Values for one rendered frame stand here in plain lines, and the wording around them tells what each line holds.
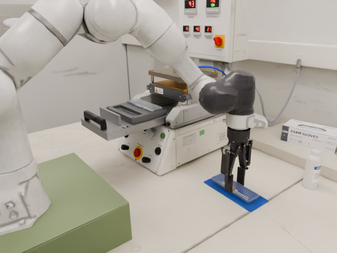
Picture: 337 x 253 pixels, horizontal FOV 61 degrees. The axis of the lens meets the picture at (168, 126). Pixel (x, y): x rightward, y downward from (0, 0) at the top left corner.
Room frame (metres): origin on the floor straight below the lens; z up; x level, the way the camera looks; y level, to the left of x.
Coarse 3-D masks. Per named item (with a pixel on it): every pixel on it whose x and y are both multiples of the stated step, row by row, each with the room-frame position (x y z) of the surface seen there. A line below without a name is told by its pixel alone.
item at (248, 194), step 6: (222, 174) 0.97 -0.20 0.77; (216, 180) 0.92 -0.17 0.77; (222, 180) 0.92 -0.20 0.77; (234, 186) 0.88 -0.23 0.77; (240, 186) 0.88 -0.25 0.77; (240, 192) 0.84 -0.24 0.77; (246, 192) 0.84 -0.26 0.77; (252, 192) 0.84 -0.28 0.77; (246, 198) 0.81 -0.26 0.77; (252, 198) 0.81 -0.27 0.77
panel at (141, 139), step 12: (144, 132) 1.16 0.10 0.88; (168, 132) 1.06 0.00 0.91; (120, 144) 1.24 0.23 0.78; (132, 144) 1.18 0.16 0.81; (144, 144) 1.13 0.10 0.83; (156, 144) 1.08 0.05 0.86; (132, 156) 1.15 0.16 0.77; (144, 156) 1.10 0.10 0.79; (156, 156) 1.05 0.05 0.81; (156, 168) 1.02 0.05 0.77
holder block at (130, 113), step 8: (120, 104) 1.19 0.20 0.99; (128, 104) 1.19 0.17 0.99; (120, 112) 1.08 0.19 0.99; (128, 112) 1.12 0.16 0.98; (136, 112) 1.09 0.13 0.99; (144, 112) 1.07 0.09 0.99; (152, 112) 1.07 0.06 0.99; (160, 112) 1.09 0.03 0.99; (128, 120) 1.03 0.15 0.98; (136, 120) 1.02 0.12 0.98; (144, 120) 1.04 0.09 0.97
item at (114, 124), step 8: (104, 112) 1.08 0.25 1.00; (112, 112) 1.04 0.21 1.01; (88, 120) 1.07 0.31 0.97; (112, 120) 1.04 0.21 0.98; (120, 120) 1.00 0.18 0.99; (152, 120) 1.05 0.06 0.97; (160, 120) 1.08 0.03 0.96; (88, 128) 1.05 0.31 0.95; (96, 128) 0.99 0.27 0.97; (112, 128) 0.98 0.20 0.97; (120, 128) 0.98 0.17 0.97; (128, 128) 0.98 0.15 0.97; (136, 128) 1.01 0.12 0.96; (144, 128) 1.03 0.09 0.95; (104, 136) 0.94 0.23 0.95; (112, 136) 0.94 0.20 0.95; (120, 136) 0.96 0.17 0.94
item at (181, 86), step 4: (164, 80) 1.36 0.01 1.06; (168, 80) 1.36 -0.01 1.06; (172, 80) 1.36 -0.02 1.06; (160, 84) 1.28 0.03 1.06; (164, 84) 1.27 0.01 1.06; (168, 84) 1.27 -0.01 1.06; (172, 84) 1.27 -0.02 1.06; (176, 84) 1.27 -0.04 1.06; (180, 84) 1.27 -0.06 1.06; (184, 84) 1.27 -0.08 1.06; (176, 88) 1.20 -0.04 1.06; (180, 88) 1.19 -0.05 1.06; (184, 88) 1.19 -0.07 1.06
